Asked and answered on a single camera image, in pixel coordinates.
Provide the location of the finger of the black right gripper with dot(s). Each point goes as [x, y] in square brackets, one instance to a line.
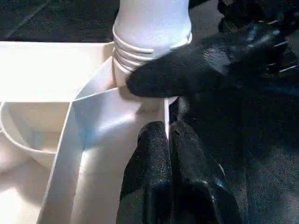
[175, 74]

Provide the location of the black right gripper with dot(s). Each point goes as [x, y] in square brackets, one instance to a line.
[261, 35]

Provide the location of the white plastic table top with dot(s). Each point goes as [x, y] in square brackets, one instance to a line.
[46, 70]

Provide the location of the black work mat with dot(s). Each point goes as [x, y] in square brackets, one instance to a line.
[257, 140]

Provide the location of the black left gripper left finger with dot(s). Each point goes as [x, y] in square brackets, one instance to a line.
[149, 177]

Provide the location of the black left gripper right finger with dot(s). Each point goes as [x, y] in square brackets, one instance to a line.
[201, 186]

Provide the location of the white plastic table leg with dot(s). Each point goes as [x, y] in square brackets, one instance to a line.
[151, 23]

